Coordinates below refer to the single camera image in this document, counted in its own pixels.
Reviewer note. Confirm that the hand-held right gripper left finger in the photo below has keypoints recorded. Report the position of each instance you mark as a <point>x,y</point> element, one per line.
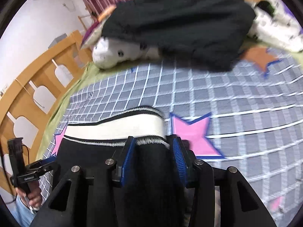
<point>126,163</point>

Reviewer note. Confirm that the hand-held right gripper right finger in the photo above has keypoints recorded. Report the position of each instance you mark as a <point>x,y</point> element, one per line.
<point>178,163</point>

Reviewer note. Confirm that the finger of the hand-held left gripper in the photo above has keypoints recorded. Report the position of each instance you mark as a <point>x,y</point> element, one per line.
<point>45,162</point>

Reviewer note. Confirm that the black pants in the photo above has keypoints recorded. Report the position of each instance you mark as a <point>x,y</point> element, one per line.
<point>151,194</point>

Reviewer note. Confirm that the person's left hand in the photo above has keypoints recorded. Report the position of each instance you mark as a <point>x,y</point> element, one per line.
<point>34,199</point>

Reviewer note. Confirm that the person's jeans leg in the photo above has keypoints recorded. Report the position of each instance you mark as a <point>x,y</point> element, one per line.
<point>21,215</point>

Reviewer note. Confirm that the green bed sheet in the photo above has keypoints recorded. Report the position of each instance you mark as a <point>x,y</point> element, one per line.
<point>71,92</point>

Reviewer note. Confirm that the grey checked blanket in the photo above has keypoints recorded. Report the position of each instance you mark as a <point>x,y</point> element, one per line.
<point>213,94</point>

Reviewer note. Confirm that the white floral quilt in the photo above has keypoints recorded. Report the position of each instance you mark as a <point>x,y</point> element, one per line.
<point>104,54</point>

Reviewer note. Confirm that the grey box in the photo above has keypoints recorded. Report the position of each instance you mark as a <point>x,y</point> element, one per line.
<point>58,41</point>

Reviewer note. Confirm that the pile of black clothes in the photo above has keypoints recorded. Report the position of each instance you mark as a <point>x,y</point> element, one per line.
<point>177,28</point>

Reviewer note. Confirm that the purple and orange pillow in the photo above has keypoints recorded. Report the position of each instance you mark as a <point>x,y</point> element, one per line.
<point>91,33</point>

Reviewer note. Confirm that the wooden rack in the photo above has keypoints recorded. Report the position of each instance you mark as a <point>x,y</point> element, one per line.
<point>82,20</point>

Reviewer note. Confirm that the wooden bed frame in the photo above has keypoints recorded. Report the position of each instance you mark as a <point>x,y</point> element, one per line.
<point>42,68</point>

